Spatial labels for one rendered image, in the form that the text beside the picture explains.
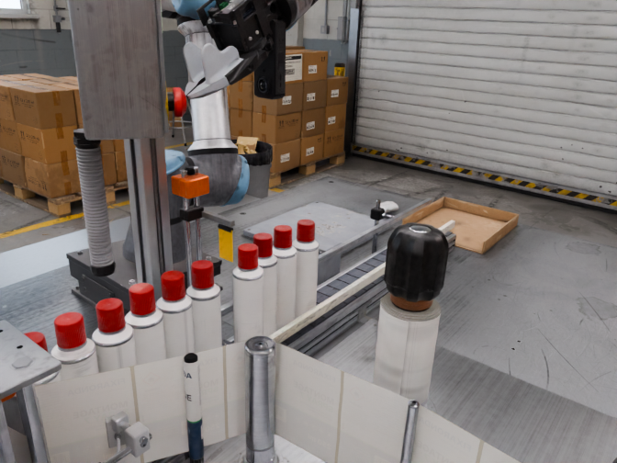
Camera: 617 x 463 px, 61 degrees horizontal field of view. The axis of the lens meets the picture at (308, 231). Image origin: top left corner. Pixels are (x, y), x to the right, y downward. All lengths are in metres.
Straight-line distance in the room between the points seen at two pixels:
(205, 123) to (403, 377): 0.73
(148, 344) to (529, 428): 0.57
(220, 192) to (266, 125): 3.45
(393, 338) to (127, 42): 0.51
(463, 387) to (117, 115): 0.67
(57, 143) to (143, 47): 3.52
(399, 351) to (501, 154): 4.51
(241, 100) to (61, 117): 1.51
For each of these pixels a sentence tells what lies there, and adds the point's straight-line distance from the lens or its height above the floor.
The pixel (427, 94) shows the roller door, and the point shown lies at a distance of 5.43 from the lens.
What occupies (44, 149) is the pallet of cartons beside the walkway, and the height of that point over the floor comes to 0.51.
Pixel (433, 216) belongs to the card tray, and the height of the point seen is 0.83.
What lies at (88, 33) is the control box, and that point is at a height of 1.41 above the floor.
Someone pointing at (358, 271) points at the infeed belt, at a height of 0.88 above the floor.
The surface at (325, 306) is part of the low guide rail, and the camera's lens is 1.04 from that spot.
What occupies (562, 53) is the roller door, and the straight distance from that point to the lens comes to 4.98.
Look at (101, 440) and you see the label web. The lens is 0.70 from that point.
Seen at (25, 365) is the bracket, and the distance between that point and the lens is 0.53.
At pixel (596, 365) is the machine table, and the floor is 0.83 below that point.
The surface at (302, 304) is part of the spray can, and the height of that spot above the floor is 0.93.
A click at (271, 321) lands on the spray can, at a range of 0.96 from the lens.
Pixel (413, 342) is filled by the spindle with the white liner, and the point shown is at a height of 1.03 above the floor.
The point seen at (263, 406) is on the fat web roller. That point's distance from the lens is 0.69.
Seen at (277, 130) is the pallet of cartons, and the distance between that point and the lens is 4.60.
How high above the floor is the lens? 1.44
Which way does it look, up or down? 22 degrees down
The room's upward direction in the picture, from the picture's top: 2 degrees clockwise
